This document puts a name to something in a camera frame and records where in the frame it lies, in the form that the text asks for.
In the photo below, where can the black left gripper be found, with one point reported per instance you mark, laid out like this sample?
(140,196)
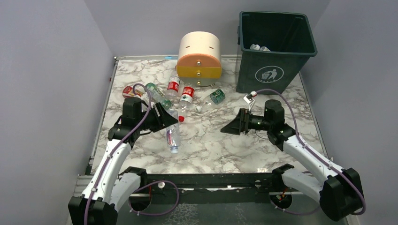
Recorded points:
(158,115)

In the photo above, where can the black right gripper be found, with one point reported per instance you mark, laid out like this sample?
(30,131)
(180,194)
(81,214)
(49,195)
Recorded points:
(244,120)

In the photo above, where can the crushed clear bottle pink label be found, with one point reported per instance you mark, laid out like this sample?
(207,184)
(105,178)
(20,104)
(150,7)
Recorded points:
(173,136)

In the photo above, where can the clear bottle dark green label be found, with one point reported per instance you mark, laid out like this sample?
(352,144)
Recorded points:
(211,101)

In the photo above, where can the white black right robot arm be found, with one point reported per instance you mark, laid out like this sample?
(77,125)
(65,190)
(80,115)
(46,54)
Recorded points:
(338,191)

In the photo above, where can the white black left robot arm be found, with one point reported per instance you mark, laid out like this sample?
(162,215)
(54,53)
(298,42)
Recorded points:
(103,197)

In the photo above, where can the dark green plastic bin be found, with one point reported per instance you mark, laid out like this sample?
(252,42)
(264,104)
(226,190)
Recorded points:
(290,39)

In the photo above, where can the green tinted water bottle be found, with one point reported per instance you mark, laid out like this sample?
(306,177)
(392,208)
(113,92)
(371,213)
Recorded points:
(158,95)

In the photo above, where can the clear bottle red label left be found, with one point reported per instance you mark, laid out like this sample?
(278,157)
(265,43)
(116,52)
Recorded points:
(173,86)

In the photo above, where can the clear bottle red label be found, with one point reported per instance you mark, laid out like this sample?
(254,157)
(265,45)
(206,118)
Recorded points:
(173,86)
(185,102)

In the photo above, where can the clear bottle red label right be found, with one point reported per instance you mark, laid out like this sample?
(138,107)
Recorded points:
(185,102)

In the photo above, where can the red label amber tea bottle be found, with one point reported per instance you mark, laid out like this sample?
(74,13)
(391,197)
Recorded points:
(128,92)

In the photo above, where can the cream orange yellow drawer unit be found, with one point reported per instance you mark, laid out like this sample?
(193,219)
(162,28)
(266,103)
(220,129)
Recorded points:
(199,59)

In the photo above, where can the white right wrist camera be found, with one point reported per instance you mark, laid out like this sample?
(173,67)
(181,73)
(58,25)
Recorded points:
(249,99)

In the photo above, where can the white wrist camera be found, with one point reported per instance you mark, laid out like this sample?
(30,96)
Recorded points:
(249,99)
(147,100)

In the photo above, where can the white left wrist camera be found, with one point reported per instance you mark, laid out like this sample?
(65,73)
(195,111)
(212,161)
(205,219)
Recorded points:
(147,100)

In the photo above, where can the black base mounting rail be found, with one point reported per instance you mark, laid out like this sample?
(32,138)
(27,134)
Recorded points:
(207,188)

